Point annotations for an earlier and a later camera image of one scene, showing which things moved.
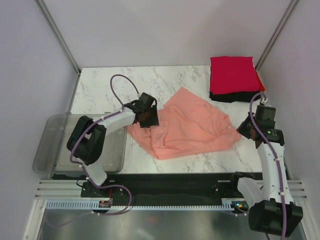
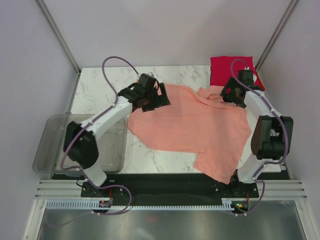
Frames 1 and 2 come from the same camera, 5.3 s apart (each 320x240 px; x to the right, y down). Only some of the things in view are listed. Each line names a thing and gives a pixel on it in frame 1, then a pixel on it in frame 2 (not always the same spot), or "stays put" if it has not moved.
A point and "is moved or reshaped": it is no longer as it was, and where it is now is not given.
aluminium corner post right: [270, 45] stays put
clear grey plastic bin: [52, 155] stays put
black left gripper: [153, 122] to [162, 100]
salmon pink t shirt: [187, 124] is moved or reshaped
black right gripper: [241, 129] to [231, 84]
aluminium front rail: [61, 189] stays put
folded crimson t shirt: [233, 74] stays put
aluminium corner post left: [58, 35] stays put
